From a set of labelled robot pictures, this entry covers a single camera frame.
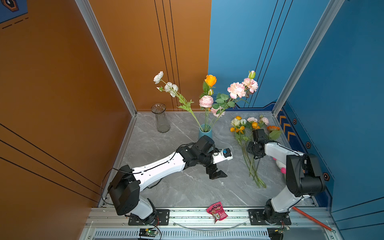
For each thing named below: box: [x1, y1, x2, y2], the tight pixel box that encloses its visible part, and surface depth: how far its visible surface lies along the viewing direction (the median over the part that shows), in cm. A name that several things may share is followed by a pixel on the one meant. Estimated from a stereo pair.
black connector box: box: [267, 227, 284, 240], surface depth 71 cm
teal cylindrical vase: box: [198, 123, 213, 139], surface depth 86 cm
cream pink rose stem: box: [230, 117, 270, 129], surface depth 111 cm
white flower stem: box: [153, 70, 204, 132], surface depth 77 cm
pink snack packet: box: [206, 201, 228, 220], surface depth 77 cm
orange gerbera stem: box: [266, 125, 282, 140], surface depth 104 cm
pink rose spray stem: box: [210, 70, 259, 131], surface depth 64 cm
